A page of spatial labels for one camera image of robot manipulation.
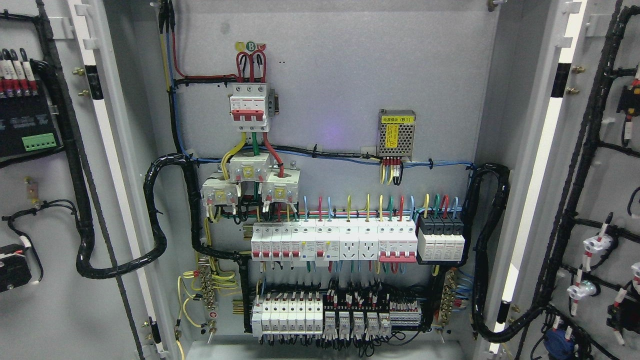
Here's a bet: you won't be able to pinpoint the grey cabinet door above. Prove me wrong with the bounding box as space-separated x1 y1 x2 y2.
470 0 639 360
0 0 173 360

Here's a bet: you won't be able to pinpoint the white current transformers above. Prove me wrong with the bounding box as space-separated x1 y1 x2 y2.
201 152 301 207

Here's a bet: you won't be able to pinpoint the perforated metal power supply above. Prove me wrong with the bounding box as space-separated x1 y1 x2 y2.
376 109 416 158

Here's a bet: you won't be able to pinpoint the white breaker and socket row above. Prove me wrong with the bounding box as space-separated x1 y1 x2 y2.
250 218 418 266

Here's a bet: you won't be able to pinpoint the red main circuit breaker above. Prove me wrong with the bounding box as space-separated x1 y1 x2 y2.
229 82 274 133

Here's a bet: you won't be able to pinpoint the black surge protector block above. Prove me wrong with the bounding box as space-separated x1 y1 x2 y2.
416 215 469 267

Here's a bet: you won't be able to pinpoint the lower relay and breaker row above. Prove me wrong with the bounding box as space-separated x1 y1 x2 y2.
250 285 423 344

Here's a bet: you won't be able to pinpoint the black digital power meter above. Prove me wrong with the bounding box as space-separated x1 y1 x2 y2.
0 90 62 161

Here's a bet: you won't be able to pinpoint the black cable loom right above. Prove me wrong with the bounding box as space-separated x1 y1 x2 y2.
465 162 546 343

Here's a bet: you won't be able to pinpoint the black cable loom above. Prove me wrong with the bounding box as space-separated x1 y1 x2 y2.
465 162 546 343
75 152 251 281

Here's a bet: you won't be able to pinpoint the black cable loom left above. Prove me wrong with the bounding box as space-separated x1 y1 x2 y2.
75 152 251 281

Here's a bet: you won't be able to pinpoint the white rotary selector switch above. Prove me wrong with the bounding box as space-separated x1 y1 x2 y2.
0 235 32 292

